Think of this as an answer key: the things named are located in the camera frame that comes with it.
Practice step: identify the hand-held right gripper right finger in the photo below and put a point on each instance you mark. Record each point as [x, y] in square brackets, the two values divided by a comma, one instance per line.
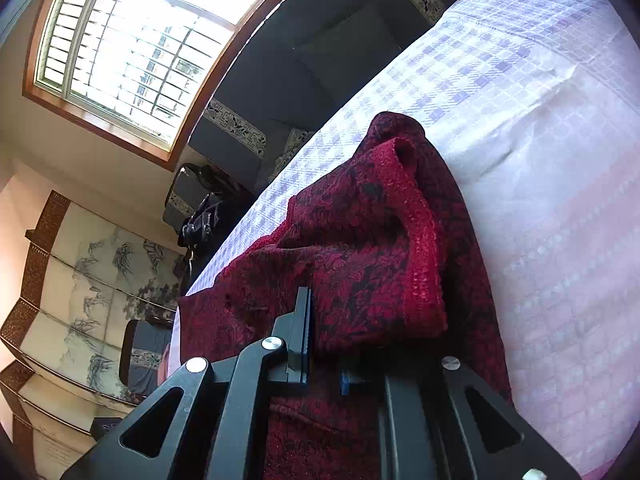
[345, 384]

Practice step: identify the small black box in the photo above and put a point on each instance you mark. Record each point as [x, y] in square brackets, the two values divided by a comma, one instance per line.
[106, 428]

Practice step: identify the dark grey cushion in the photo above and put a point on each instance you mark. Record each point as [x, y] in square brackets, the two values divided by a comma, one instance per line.
[350, 50]

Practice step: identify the red floral knit garment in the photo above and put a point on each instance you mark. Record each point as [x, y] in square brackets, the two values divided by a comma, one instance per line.
[360, 240]

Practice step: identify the wooden framed window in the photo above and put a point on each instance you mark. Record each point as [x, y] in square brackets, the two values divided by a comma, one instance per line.
[140, 50]

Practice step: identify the patterned grey cushion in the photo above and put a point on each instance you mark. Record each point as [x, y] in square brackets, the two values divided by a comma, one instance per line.
[294, 147]

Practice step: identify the painted folding screen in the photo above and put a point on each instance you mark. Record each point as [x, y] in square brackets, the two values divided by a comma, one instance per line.
[75, 285]

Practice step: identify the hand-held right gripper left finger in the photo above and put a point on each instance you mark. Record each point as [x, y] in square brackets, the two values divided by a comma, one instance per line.
[308, 332]

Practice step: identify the black bag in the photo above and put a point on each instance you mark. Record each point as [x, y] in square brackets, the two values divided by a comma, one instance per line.
[210, 210]

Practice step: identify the grey sofa with patterned trim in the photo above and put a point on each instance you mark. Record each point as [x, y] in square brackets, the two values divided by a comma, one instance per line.
[280, 75]

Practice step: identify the checked white pink bedsheet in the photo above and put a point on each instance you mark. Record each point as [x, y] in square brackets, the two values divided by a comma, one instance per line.
[525, 135]

